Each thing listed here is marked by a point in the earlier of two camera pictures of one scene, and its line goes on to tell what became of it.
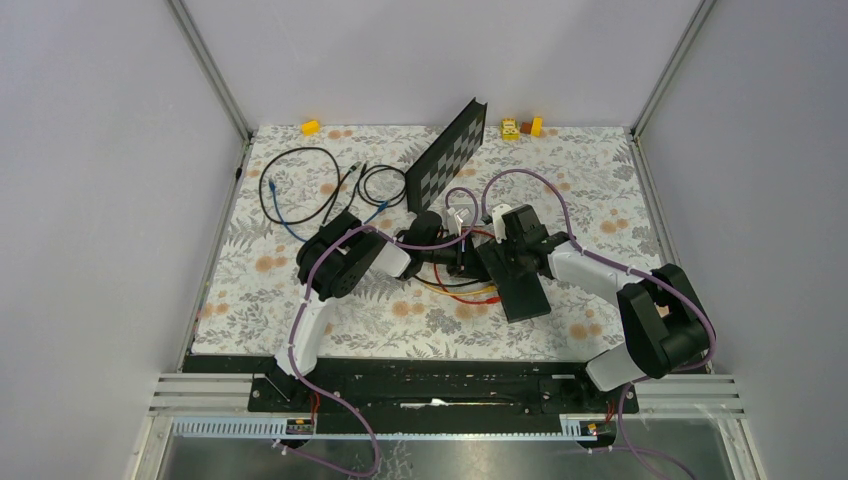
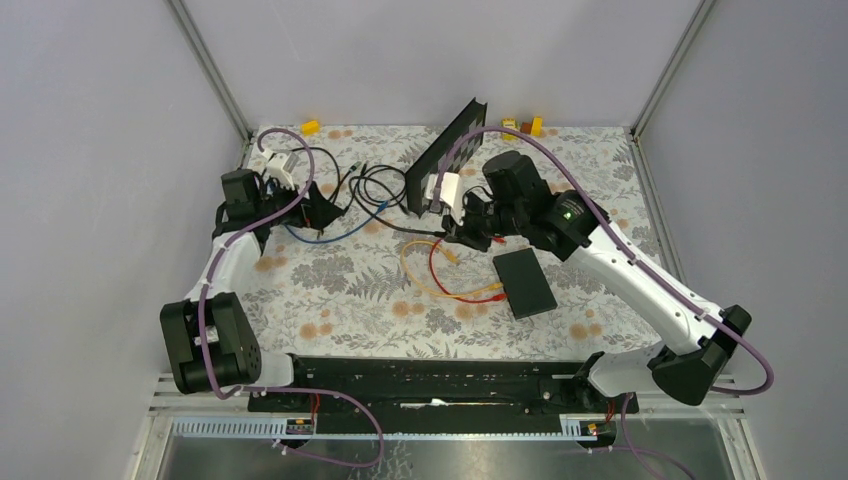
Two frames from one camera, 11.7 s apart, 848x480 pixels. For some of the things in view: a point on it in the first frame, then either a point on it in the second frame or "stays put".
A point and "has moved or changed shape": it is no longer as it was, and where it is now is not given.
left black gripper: x=474 y=267 -> x=315 y=210
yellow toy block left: x=310 y=127 stays put
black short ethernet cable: x=453 y=284 has moved or changed shape
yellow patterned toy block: x=510 y=130 stays put
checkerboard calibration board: x=445 y=158 stays put
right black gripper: x=503 y=247 -> x=464 y=234
